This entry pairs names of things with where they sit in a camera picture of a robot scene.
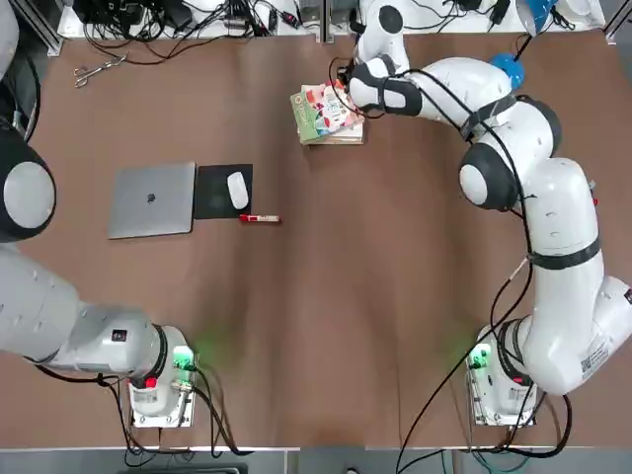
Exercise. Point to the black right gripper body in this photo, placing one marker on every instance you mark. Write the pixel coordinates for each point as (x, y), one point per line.
(346, 81)

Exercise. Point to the colourful juice recipe book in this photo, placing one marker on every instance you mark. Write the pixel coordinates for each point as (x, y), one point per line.
(316, 111)

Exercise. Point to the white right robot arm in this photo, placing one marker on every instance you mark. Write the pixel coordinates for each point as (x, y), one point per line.
(563, 212)

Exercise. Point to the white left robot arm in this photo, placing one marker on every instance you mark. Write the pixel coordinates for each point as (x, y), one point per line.
(29, 306)

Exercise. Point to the silver laptop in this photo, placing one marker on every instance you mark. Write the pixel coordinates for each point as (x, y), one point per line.
(148, 217)

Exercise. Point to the white computer mouse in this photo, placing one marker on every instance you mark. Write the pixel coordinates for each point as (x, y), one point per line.
(237, 190)

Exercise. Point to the red white marker pen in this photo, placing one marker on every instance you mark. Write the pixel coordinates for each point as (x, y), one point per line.
(261, 219)

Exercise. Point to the blue desk lamp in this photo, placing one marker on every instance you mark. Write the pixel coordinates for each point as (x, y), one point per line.
(508, 64)

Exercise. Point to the black mouse mat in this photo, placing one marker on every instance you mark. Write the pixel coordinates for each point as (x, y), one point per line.
(212, 197)

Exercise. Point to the black power strip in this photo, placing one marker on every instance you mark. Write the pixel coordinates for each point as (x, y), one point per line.
(113, 7)

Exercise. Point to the silver scissors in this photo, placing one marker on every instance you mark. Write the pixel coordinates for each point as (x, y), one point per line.
(101, 68)

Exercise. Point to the green-lit connector block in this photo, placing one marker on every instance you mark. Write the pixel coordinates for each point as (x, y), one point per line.
(183, 358)
(480, 356)

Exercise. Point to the aluminium frame post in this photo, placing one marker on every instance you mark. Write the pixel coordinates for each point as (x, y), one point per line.
(326, 20)

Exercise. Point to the aluminium frame rail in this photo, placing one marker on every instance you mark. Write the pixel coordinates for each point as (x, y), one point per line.
(52, 44)
(617, 27)

